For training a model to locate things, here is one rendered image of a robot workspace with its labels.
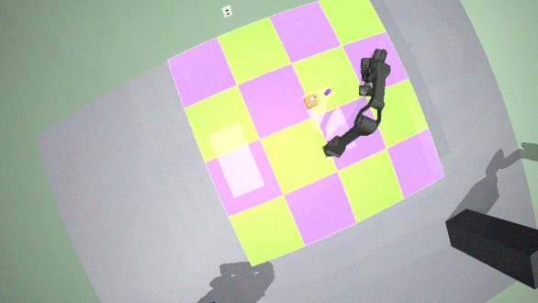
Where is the tan wooden block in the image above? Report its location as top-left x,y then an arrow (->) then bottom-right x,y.
303,94 -> 319,109

